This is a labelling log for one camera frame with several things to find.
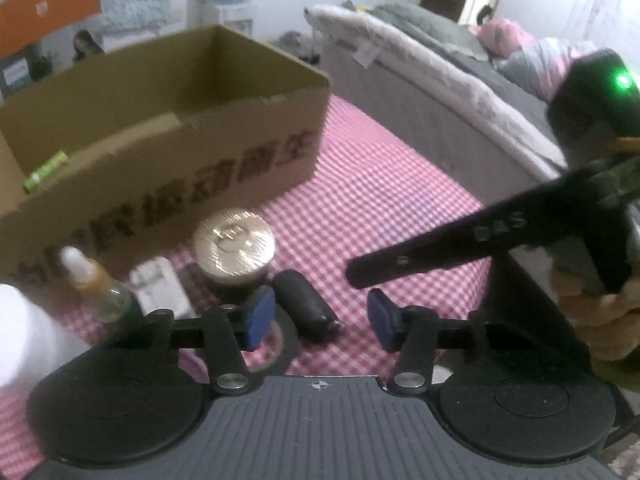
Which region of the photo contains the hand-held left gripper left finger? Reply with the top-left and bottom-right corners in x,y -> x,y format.
102,286 -> 277,395

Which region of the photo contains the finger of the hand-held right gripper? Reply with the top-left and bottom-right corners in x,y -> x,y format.
345,160 -> 617,291

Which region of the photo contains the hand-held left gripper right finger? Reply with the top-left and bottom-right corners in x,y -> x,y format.
366,289 -> 551,396

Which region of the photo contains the black tape roll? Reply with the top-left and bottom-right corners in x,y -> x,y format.
234,305 -> 303,377

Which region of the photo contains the black key fob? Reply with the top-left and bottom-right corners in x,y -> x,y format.
271,270 -> 343,344

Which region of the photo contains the amber dropper bottle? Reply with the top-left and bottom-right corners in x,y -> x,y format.
59,246 -> 146,326

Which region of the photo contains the brown cardboard box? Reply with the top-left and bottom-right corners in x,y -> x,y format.
0,24 -> 331,286

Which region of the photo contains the white plastic bottle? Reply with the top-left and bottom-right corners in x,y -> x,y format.
0,284 -> 90,392

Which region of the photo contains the person's right hand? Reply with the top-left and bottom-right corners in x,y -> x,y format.
551,255 -> 640,363

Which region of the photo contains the pink grey plaid cloth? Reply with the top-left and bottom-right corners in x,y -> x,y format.
497,37 -> 603,105

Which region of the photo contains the gold lid jar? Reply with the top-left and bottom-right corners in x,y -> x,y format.
192,208 -> 277,302

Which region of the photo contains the pink checkered cloth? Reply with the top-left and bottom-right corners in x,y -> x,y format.
0,95 -> 501,467

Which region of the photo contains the small white box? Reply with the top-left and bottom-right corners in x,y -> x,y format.
129,256 -> 192,317

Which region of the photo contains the pink pillow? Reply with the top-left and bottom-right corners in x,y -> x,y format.
469,17 -> 537,59

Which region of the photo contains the bed with blankets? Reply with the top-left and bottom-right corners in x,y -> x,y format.
304,4 -> 569,182

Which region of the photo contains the grey green quilt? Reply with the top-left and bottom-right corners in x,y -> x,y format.
369,2 -> 556,128

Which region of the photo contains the green lip balm tube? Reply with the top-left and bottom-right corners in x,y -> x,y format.
23,151 -> 69,193

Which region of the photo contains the orange printed carton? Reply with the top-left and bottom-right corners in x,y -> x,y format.
0,0 -> 108,102

